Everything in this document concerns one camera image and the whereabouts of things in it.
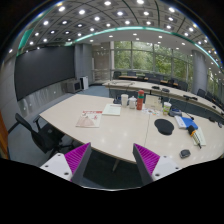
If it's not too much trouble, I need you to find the black computer mouse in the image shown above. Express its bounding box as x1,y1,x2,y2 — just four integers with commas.
180,149,191,158

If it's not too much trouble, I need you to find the black office chair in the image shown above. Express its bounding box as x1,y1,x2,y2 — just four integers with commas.
15,113,73,157

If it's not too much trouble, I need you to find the white desk calendar card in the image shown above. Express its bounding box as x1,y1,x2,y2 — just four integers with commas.
145,95,159,109

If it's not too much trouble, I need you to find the white paper booklet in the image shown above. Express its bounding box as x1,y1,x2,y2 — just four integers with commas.
103,104,121,116

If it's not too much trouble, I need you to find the black round mouse pad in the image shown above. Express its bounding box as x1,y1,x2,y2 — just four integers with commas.
154,119,174,135

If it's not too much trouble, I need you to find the green labelled drink cup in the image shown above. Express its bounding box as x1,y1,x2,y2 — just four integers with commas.
163,102,172,115

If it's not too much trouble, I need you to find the large black wall screen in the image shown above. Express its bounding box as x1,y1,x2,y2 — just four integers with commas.
14,47,74,101

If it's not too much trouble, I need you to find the red and white magazine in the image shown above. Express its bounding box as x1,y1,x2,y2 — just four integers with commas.
76,110,102,128

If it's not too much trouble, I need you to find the yellow black marker pen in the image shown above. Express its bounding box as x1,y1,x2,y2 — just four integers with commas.
187,125,201,149

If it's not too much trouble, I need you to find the white paper cup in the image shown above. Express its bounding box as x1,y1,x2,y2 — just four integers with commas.
121,94,128,107

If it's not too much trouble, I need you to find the grey box cabinet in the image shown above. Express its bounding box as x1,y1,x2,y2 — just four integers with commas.
66,80,82,94

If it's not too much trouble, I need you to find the white lidded mug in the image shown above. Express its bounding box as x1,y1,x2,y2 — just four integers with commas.
129,96,137,109

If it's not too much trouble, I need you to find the blue notebook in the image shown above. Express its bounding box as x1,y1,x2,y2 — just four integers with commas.
175,116,198,129

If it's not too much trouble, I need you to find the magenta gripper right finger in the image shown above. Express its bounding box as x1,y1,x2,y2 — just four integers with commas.
133,143,160,185

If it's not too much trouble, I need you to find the red thermos bottle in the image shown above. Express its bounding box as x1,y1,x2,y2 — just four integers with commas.
136,90,144,110

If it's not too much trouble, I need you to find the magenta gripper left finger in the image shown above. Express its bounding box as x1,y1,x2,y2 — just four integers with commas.
65,143,92,184

